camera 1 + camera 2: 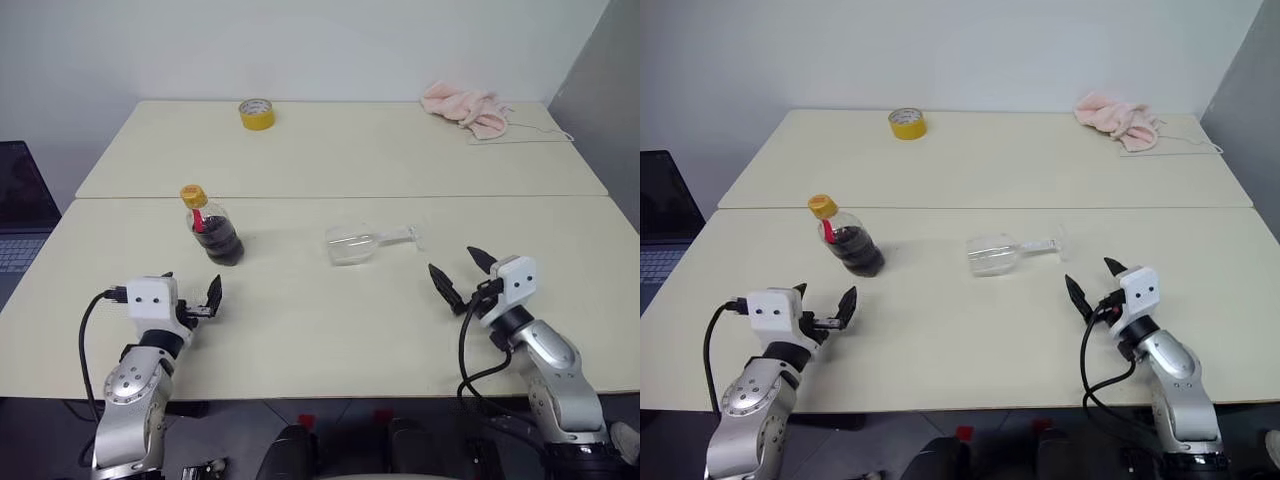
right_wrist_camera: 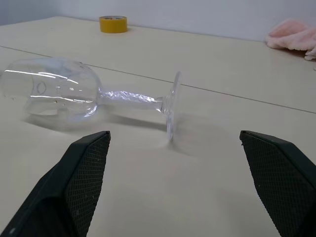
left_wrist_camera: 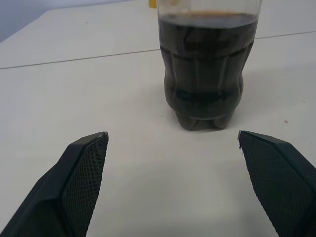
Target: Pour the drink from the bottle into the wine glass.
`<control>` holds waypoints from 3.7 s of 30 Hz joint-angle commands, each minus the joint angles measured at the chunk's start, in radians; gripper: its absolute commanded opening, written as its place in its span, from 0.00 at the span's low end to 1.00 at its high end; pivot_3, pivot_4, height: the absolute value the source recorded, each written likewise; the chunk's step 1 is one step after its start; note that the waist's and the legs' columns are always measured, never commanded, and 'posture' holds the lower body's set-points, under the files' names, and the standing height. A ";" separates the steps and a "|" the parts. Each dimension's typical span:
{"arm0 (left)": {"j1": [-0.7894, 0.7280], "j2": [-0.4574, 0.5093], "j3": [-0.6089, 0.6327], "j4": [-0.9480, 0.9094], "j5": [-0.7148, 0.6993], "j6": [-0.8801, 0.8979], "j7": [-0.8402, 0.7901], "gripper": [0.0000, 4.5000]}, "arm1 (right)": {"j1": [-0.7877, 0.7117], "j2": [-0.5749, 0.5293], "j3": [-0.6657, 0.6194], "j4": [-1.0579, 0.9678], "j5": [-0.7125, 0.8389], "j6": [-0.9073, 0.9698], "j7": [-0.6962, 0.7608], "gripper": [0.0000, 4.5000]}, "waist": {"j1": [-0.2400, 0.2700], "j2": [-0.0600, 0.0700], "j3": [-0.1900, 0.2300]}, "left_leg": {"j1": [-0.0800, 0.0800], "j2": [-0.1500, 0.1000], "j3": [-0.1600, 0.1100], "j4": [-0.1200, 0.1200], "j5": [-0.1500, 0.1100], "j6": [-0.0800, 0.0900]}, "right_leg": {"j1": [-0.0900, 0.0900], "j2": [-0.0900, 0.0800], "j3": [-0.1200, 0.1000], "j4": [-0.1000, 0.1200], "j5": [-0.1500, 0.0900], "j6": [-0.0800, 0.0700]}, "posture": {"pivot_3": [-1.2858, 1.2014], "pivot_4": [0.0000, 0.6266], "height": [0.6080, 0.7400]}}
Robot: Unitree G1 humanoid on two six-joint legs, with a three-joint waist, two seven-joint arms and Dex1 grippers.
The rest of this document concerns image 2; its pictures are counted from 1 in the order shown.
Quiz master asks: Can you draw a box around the clear plastic bottle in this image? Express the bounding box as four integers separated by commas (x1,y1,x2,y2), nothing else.
0,57,183,142

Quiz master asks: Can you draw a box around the yellow tape roll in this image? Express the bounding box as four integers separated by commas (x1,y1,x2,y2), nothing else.
99,15,128,34

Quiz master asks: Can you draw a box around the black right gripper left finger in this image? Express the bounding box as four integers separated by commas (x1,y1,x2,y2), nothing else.
0,130,111,237

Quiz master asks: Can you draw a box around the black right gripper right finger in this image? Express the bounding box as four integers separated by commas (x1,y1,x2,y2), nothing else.
239,130,316,237

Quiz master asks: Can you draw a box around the pink fluffy cloth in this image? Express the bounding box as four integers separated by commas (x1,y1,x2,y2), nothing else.
265,17,316,61

